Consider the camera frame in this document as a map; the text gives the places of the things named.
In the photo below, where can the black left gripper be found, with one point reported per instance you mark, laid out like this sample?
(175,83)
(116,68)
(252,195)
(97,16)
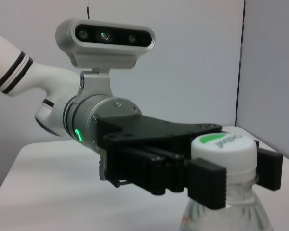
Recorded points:
(144,131)

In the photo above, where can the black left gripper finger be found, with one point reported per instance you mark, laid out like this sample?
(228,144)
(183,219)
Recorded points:
(269,170)
(207,185)

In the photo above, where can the clear green-label water bottle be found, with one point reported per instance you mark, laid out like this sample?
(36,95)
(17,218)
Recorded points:
(221,154)

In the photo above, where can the white and silver left arm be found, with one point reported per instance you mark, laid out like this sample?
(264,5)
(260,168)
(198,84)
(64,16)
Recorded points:
(50,79)

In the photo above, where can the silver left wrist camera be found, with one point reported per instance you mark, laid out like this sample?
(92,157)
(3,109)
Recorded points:
(110,55)

